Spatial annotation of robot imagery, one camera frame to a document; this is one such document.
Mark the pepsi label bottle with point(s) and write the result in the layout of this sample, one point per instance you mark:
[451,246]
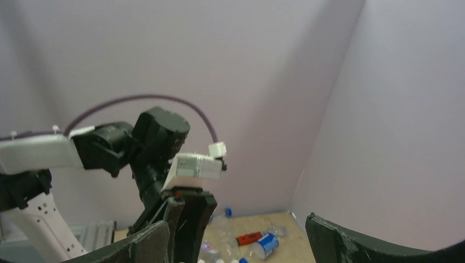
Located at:
[220,218]

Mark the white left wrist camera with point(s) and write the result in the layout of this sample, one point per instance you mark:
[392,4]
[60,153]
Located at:
[191,170]

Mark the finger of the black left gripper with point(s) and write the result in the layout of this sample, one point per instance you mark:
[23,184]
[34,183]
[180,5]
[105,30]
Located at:
[167,211]
[199,206]

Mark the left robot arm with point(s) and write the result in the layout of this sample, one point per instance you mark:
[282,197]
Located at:
[27,159]

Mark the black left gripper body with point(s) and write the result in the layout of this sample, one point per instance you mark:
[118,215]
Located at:
[153,197]

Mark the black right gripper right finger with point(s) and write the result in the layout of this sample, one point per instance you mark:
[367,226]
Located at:
[334,243]

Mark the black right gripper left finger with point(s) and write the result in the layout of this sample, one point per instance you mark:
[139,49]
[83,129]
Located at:
[148,245]

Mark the small clear white-cap bottle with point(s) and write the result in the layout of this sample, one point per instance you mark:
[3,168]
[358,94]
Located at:
[208,253]

